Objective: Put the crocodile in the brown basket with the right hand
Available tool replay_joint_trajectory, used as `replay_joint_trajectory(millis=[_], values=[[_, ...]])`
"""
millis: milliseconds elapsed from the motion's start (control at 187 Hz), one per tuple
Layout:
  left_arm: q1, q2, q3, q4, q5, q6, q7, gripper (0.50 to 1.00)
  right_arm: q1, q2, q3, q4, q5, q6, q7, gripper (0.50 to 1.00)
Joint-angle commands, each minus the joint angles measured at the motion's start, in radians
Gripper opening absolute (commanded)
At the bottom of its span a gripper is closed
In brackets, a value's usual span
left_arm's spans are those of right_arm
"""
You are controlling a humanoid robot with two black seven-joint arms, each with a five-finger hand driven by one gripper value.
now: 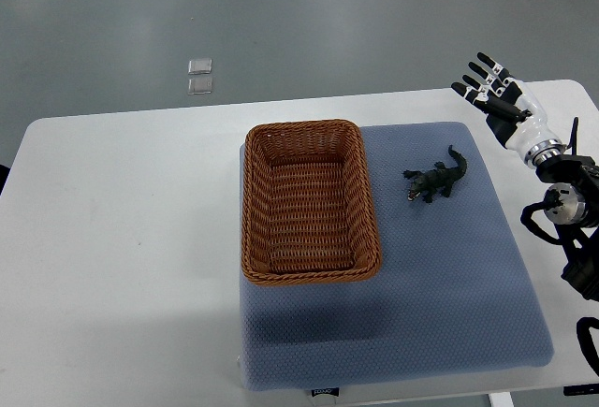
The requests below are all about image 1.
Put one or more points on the blue-grey foam mat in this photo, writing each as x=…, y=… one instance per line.
x=452, y=295

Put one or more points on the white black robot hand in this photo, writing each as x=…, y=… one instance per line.
x=513, y=113

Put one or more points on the upper floor plate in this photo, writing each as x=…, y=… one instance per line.
x=200, y=66

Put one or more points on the dark toy crocodile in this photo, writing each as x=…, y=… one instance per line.
x=440, y=179

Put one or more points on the table label plate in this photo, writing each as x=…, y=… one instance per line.
x=328, y=391

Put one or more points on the lower floor plate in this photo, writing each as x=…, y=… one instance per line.
x=200, y=85

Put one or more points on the floor plate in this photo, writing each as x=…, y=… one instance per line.
x=200, y=85
x=200, y=66

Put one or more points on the brown wicker basket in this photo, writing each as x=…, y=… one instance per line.
x=307, y=213

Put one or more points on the black table edge handle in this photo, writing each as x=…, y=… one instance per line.
x=581, y=390

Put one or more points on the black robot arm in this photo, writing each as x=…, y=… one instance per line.
x=568, y=214

